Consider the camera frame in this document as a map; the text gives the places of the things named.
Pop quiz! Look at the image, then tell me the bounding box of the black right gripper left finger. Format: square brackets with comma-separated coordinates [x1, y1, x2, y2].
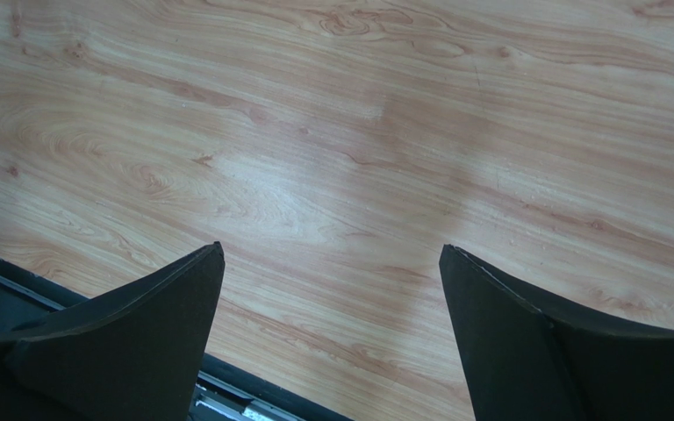
[0, 242, 225, 420]

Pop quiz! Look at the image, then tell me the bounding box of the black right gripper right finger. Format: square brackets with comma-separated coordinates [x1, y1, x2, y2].
[439, 245, 674, 420]

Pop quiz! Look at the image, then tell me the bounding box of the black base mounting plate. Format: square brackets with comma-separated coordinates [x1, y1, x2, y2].
[0, 259, 338, 420]

